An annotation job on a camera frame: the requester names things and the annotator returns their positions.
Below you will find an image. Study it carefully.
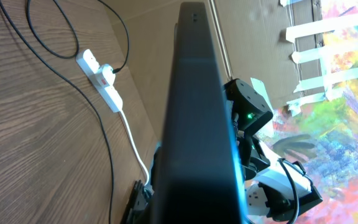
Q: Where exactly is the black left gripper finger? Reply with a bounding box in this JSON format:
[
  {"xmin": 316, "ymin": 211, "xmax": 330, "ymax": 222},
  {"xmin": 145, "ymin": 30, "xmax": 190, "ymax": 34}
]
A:
[{"xmin": 120, "ymin": 180, "xmax": 153, "ymax": 224}]

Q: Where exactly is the Samsung Galaxy smartphone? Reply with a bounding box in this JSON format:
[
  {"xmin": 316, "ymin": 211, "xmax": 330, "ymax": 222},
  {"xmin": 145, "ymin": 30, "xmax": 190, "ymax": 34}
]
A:
[{"xmin": 150, "ymin": 2, "xmax": 246, "ymax": 223}]

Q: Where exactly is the black USB charging cable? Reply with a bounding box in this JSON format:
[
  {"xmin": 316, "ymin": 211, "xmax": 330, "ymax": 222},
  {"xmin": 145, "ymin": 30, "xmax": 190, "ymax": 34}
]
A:
[{"xmin": 0, "ymin": 0, "xmax": 131, "ymax": 224}]

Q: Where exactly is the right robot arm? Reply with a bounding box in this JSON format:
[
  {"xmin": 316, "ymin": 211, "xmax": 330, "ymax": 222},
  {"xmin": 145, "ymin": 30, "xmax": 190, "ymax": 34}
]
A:
[{"xmin": 223, "ymin": 79, "xmax": 323, "ymax": 223}]

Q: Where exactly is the white USB charger plug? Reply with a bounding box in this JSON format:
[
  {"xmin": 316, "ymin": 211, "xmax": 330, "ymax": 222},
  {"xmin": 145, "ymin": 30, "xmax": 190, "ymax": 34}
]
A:
[{"xmin": 95, "ymin": 64, "xmax": 116, "ymax": 88}]

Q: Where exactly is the white power strip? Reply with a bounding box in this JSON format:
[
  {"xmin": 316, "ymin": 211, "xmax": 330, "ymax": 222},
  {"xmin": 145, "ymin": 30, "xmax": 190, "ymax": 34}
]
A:
[{"xmin": 76, "ymin": 49, "xmax": 123, "ymax": 113}]

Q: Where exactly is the colourful painted panel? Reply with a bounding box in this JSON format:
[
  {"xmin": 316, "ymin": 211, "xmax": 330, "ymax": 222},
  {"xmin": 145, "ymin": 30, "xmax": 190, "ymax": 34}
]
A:
[{"xmin": 246, "ymin": 1, "xmax": 358, "ymax": 223}]

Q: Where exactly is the white power strip cord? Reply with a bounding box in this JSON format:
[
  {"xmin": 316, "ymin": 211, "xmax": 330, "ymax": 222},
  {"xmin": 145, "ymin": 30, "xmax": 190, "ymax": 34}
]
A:
[{"xmin": 118, "ymin": 110, "xmax": 151, "ymax": 187}]

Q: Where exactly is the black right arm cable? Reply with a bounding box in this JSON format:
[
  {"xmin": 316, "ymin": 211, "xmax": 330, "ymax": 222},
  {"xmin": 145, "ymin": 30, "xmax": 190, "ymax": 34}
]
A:
[{"xmin": 277, "ymin": 157, "xmax": 301, "ymax": 224}]

